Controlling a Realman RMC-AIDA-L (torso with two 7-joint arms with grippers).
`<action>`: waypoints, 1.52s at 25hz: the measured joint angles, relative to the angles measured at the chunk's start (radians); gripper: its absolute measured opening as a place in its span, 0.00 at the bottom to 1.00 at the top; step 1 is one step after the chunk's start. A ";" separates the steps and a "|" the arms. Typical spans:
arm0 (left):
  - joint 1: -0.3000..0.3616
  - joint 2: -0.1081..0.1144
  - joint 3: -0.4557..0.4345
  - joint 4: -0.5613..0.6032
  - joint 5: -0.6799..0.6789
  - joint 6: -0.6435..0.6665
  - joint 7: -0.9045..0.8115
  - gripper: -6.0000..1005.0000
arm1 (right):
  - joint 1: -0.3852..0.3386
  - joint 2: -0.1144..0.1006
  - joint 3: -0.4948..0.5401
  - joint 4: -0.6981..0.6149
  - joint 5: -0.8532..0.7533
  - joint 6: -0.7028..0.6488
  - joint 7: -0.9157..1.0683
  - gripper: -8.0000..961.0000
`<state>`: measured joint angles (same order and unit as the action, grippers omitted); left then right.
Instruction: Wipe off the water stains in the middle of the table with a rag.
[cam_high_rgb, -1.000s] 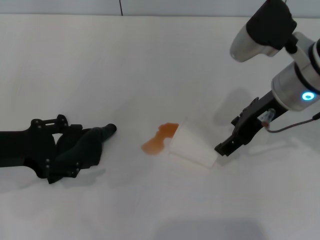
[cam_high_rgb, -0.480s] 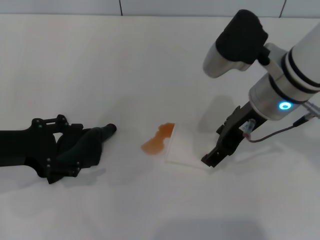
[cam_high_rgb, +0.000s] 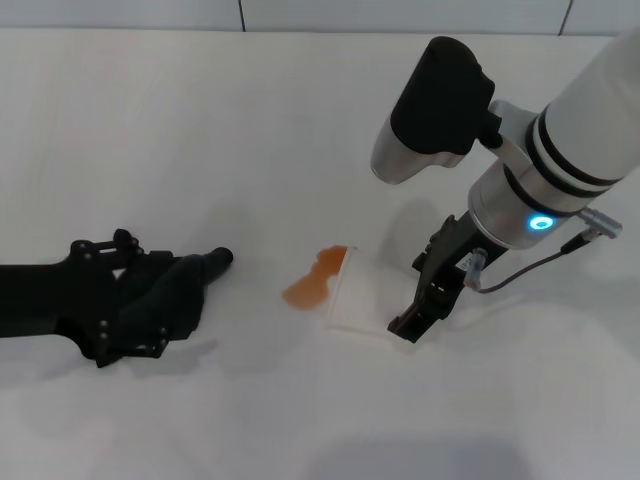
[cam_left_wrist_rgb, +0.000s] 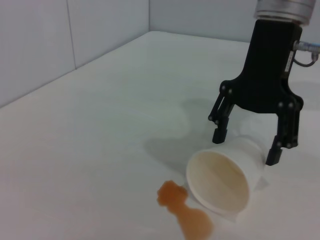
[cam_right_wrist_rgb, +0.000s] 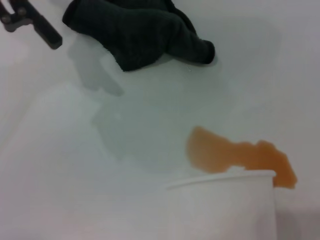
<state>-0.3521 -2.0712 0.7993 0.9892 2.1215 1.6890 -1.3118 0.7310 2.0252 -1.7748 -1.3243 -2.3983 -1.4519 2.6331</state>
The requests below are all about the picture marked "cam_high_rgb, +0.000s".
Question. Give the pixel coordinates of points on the orange-brown liquid stain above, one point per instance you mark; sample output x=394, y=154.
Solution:
x=305, y=293

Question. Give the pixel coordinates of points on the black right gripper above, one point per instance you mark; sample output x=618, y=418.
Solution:
x=450, y=260

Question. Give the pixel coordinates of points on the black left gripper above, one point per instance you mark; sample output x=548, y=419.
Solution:
x=50, y=300

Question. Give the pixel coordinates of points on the dark blue rag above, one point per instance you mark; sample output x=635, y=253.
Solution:
x=185, y=295

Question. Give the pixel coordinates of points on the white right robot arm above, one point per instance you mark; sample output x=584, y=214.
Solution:
x=575, y=140

